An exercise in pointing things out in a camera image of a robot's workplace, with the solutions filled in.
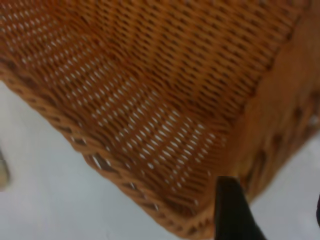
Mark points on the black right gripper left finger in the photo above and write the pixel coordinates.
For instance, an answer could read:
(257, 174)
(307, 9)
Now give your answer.
(231, 212)

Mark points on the striped long bread roll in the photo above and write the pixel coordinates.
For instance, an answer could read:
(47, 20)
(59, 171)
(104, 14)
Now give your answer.
(3, 172)

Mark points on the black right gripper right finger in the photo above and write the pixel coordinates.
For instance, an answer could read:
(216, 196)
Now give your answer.
(318, 210)

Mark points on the orange woven wicker basket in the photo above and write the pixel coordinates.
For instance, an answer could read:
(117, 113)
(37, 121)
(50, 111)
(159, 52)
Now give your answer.
(150, 87)

